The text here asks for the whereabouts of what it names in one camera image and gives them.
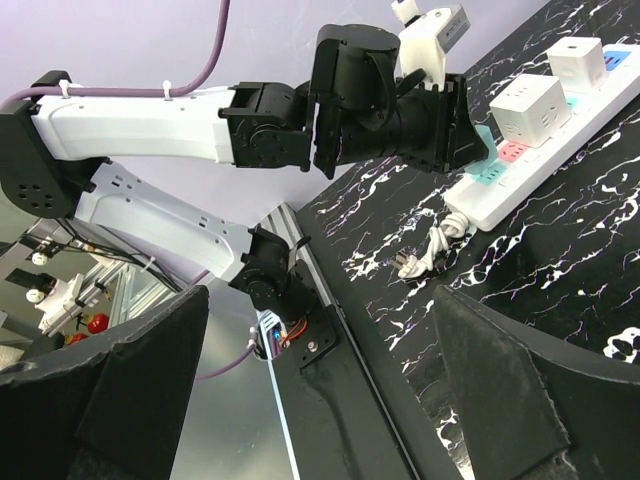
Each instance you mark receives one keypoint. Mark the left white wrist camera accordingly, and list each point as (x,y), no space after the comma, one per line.
(427,38)

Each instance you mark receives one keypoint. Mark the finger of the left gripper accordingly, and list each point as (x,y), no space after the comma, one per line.
(482,147)

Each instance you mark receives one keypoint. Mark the white cube socket adapter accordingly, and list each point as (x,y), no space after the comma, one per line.
(531,109)

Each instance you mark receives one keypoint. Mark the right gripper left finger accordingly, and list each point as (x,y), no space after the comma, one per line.
(108,407)

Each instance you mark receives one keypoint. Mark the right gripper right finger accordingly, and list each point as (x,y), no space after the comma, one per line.
(533,406)

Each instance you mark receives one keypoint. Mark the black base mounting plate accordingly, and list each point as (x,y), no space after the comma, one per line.
(339,424)

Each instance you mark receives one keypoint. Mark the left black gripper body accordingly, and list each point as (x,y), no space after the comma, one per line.
(428,121)

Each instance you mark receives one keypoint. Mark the white USB charger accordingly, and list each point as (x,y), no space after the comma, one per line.
(578,63)

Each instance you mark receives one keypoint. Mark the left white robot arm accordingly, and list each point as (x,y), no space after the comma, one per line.
(372,94)

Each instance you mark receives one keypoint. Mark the white multicolour power strip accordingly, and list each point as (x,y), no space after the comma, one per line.
(487,201)

